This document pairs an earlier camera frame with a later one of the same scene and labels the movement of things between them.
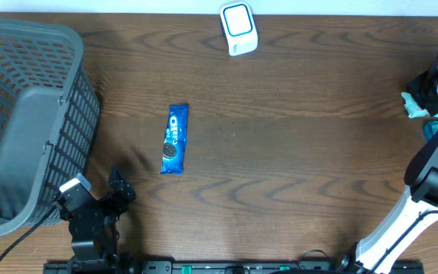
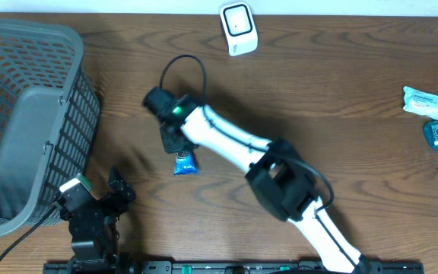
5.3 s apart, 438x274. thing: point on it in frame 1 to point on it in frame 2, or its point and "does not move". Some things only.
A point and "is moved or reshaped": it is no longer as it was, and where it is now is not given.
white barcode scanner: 239,27 does not move
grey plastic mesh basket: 37,112 does not move
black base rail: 233,267 does not move
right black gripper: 433,106 to 169,147
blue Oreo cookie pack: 176,135 is moved or reshaped
